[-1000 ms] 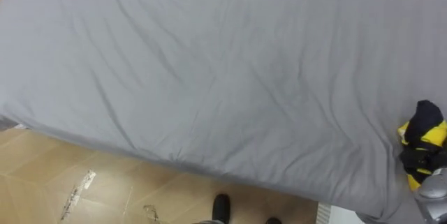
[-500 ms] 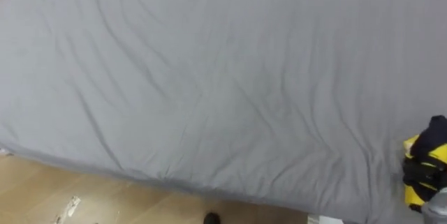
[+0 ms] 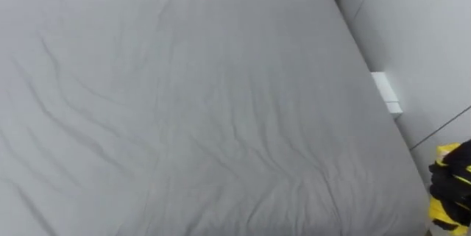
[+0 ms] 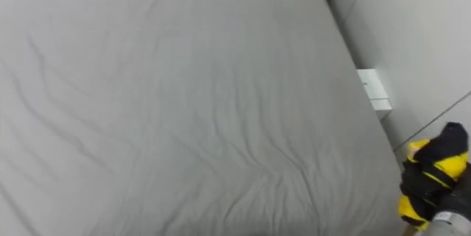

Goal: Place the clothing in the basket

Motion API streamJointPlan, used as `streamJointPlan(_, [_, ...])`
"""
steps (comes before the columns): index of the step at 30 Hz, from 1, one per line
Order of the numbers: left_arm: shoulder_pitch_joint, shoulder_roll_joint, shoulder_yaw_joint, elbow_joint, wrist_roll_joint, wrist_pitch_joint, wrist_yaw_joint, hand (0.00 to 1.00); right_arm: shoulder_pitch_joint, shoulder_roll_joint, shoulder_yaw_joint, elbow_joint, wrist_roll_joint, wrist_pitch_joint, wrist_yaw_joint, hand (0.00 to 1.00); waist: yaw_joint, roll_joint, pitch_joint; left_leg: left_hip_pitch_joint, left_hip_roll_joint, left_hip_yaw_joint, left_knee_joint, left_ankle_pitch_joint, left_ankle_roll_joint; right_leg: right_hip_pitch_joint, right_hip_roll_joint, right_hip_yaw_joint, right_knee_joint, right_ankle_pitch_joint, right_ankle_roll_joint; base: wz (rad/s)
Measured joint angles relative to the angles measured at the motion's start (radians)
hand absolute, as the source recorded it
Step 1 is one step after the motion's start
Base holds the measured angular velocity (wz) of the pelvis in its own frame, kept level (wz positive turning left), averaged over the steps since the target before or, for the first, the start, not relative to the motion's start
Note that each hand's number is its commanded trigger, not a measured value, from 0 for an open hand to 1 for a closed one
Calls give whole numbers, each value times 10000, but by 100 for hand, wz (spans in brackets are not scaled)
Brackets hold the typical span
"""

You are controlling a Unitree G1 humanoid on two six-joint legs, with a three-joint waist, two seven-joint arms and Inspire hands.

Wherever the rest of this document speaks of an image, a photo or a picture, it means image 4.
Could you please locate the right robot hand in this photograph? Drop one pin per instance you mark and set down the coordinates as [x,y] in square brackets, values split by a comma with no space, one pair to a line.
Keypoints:
[458,201]

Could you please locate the yellow and black garment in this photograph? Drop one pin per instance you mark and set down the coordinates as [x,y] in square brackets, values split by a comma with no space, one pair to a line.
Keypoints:
[454,164]

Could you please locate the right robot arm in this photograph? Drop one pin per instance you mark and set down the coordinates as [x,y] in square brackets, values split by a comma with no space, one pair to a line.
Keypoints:
[456,226]

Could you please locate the white block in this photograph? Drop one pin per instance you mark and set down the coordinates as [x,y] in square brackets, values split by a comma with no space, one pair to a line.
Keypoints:
[372,85]

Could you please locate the grey bed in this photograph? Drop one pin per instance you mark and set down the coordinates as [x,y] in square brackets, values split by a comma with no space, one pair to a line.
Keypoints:
[184,100]

